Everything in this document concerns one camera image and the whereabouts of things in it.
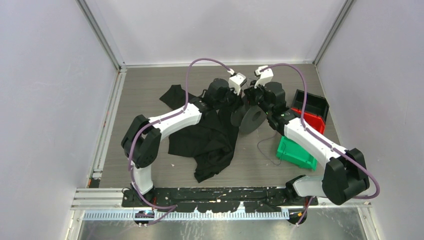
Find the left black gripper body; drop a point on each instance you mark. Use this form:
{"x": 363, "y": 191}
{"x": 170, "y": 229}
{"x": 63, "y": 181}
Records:
{"x": 230, "y": 101}

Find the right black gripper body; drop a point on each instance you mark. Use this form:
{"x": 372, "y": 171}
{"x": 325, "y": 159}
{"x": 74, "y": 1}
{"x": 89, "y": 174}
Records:
{"x": 257, "y": 96}

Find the grey plastic cable spool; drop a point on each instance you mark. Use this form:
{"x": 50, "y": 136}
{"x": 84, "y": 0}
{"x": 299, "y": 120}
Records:
{"x": 247, "y": 118}

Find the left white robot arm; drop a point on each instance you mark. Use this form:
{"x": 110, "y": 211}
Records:
{"x": 142, "y": 140}

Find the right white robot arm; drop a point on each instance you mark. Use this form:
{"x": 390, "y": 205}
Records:
{"x": 344, "y": 176}

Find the black plastic bin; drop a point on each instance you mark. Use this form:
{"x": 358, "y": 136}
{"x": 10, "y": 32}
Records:
{"x": 315, "y": 104}

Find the black cloth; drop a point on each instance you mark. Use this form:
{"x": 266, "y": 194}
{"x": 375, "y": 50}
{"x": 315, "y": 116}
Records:
{"x": 211, "y": 142}

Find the red plastic bin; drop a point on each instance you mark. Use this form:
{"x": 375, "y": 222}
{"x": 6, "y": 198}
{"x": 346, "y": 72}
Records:
{"x": 315, "y": 120}

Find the green plastic bin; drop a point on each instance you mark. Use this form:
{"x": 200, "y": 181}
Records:
{"x": 293, "y": 153}

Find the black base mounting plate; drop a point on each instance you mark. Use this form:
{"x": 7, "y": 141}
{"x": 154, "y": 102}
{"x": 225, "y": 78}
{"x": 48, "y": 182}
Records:
{"x": 265, "y": 199}

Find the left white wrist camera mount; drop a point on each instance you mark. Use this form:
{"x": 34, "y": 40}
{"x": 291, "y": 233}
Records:
{"x": 236, "y": 81}

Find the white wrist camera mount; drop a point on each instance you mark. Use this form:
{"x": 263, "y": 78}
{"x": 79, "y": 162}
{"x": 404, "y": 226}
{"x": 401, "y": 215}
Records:
{"x": 264, "y": 75}
{"x": 236, "y": 81}

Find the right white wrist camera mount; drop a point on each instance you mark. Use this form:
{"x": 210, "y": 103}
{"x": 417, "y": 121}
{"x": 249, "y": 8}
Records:
{"x": 264, "y": 75}

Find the white slotted cable duct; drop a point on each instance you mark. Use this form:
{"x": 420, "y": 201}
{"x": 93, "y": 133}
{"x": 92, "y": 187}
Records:
{"x": 149, "y": 215}

